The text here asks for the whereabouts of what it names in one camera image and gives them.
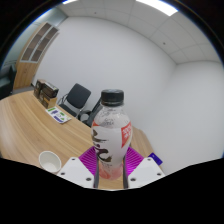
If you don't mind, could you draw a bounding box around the white ceramic mug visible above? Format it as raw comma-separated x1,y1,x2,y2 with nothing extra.
38,150,63,174

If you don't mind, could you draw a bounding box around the square ceiling light panel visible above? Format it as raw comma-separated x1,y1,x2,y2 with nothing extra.
136,0,179,17

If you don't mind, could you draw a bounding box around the black office chair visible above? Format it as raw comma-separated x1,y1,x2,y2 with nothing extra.
58,83,92,118

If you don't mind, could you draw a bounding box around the large dark brown box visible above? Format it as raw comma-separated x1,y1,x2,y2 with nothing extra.
40,82,60,103

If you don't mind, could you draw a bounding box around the clear pink drink bottle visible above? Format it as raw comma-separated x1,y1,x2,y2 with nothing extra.
91,88,133,181

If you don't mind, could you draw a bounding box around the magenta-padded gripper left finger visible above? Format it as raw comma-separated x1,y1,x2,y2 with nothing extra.
56,147,100,189

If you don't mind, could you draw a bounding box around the black leather sofa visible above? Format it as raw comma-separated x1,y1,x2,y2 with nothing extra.
0,63,18,101

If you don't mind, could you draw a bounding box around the small dark brown box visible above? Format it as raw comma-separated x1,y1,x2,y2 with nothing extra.
33,78,46,100

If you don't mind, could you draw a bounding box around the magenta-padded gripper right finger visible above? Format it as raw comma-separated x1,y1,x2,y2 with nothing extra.
123,147,166,190

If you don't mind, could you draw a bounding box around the green and white leaflet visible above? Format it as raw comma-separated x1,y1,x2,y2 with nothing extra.
45,106,72,125

